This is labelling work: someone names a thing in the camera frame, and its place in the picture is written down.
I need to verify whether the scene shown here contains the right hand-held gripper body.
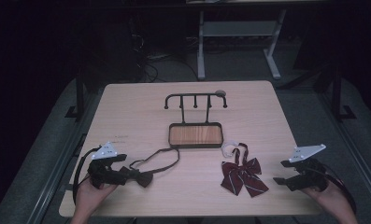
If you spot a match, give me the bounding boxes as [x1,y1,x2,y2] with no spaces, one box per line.
[287,143,331,192]

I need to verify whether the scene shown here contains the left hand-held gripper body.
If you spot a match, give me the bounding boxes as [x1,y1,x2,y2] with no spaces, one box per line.
[87,141,129,189]

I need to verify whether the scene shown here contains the black bow tie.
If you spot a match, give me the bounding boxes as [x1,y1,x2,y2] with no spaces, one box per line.
[121,147,180,189]

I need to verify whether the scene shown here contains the maroon striped bow tie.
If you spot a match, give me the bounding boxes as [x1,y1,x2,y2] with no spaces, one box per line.
[220,140,270,199]

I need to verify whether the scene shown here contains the black rack with wooden tray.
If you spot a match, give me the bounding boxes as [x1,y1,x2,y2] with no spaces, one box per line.
[164,91,229,149]

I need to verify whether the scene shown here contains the person's left hand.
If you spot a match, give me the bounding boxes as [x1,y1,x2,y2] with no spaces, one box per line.
[75,176,119,217]

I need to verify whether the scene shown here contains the person's right hand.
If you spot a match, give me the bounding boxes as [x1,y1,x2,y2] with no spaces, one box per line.
[300,179,353,217]

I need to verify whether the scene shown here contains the black metal stand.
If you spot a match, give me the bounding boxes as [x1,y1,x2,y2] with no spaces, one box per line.
[64,69,87,121]
[329,60,358,122]

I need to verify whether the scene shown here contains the grey power strip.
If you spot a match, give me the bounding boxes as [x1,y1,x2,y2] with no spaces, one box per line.
[147,53,172,61]

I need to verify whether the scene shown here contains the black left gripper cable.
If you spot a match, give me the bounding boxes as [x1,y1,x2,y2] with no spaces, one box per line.
[72,145,103,204]

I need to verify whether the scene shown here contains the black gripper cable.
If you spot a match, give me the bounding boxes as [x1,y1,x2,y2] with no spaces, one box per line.
[72,145,103,204]
[321,167,358,216]

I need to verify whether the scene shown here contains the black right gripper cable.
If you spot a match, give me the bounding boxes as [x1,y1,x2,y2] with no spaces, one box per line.
[321,167,358,216]

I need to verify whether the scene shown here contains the grey metal rail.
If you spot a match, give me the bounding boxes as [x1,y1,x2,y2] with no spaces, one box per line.
[25,92,95,224]
[315,91,371,204]

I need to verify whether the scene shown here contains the black floor cables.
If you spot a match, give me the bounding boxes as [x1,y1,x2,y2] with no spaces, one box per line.
[128,18,200,84]

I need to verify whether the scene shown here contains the white metal desk frame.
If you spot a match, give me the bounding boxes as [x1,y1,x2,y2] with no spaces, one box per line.
[196,8,288,80]

